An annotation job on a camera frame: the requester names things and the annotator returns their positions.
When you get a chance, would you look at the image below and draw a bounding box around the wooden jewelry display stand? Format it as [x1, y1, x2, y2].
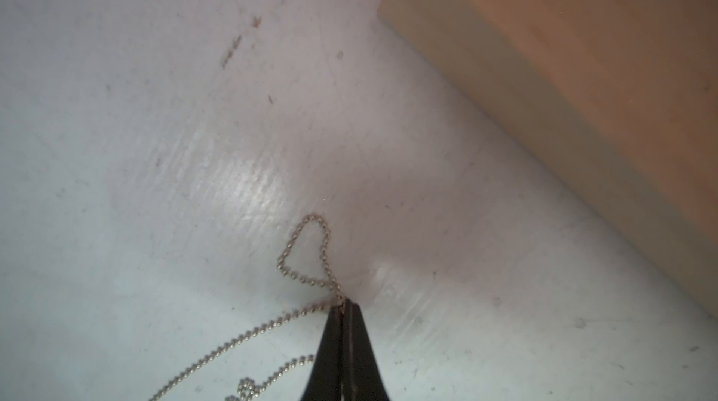
[379, 0, 717, 314]

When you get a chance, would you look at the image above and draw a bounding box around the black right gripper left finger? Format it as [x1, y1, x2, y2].
[300, 307, 342, 401]

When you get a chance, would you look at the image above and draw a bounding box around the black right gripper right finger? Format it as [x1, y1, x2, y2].
[341, 298, 390, 401]

